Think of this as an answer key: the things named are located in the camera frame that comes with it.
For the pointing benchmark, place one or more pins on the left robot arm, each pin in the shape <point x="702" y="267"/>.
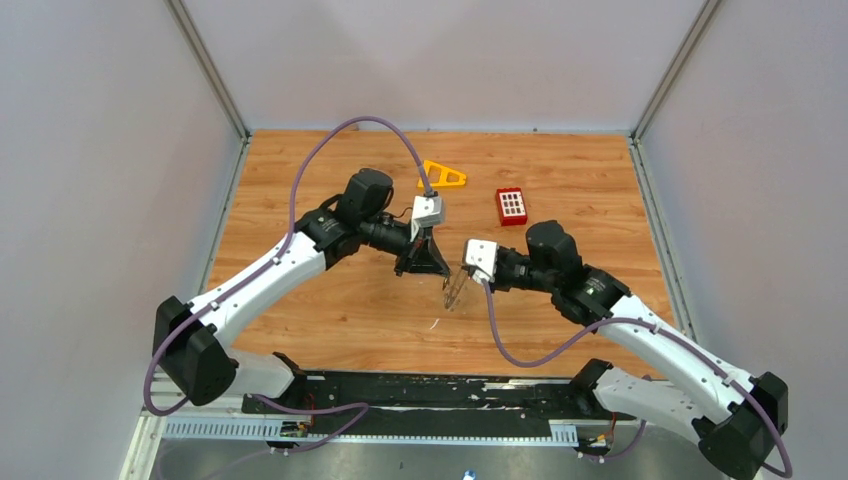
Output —
<point x="193" y="340"/>

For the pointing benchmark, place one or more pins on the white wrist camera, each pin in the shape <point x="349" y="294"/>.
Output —
<point x="427" y="211"/>
<point x="480" y="259"/>

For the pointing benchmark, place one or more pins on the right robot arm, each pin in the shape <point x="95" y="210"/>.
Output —
<point x="736" y="419"/>

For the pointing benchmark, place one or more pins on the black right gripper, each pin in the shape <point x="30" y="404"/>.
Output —
<point x="496" y="284"/>

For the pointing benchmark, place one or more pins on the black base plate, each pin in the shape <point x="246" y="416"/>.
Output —
<point x="429" y="403"/>

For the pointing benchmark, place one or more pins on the red toy window block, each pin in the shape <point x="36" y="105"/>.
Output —
<point x="511" y="207"/>

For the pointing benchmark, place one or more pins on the yellow triangular toy frame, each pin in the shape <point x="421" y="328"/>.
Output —
<point x="440" y="176"/>

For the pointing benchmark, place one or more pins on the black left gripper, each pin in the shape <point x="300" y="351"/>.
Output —
<point x="422" y="255"/>

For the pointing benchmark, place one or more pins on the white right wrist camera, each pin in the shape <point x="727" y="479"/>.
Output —
<point x="480" y="259"/>

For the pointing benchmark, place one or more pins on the white slotted cable duct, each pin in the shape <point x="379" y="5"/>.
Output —
<point x="280" y="430"/>

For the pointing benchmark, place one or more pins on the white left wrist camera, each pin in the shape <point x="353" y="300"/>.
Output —
<point x="427" y="211"/>

